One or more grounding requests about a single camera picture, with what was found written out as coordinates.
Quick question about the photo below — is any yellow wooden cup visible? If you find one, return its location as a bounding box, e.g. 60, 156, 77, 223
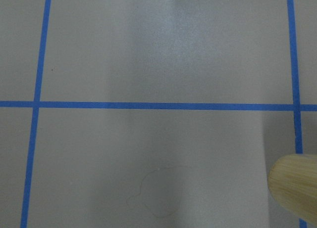
267, 154, 317, 226

